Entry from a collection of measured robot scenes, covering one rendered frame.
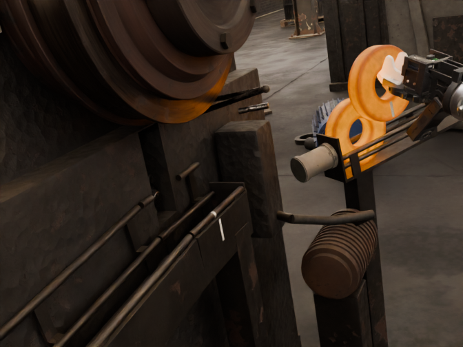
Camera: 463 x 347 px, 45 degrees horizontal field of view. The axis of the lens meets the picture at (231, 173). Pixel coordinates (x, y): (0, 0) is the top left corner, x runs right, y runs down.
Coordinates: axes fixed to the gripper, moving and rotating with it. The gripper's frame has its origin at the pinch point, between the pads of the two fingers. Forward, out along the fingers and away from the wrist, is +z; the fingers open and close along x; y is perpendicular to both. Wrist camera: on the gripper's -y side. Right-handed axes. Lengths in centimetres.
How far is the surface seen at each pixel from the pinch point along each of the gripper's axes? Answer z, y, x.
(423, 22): 140, -54, -175
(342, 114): 5.4, -10.1, 4.8
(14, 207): -16, 5, 76
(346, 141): 3.8, -16.1, 4.4
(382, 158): 1.3, -22.2, -4.8
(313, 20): 645, -232, -499
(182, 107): -7.2, 8.2, 48.6
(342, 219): -6.8, -27.4, 13.5
